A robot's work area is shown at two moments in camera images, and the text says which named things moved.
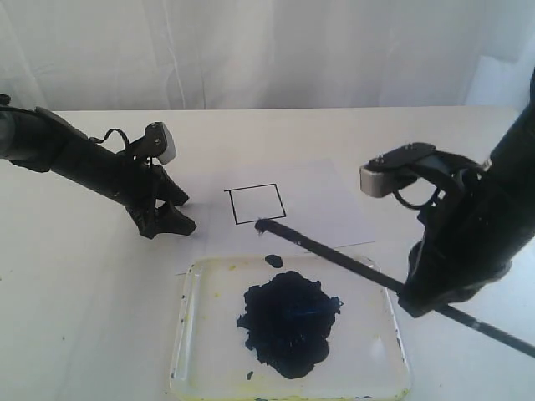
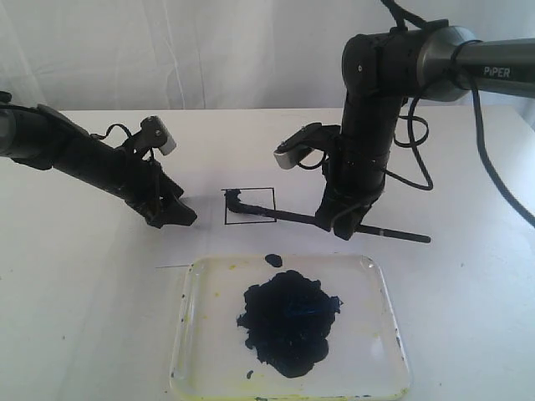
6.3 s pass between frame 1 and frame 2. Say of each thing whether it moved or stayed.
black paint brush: moved
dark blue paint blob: stayed
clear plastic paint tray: stayed
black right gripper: moved
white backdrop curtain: stayed
